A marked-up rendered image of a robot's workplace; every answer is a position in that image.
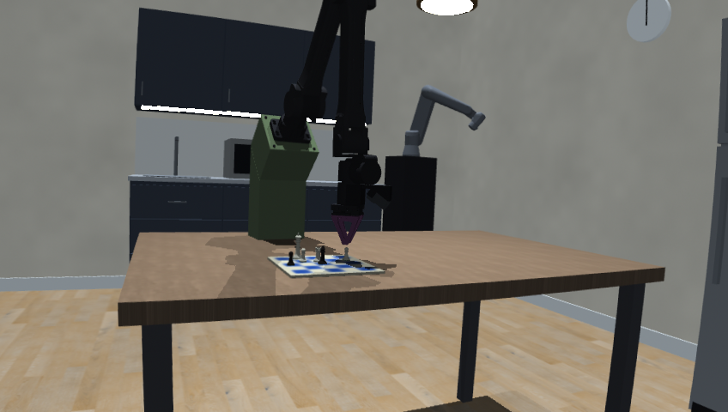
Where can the blue and white chessboard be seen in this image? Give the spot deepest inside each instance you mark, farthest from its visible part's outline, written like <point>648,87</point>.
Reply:
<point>335,266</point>

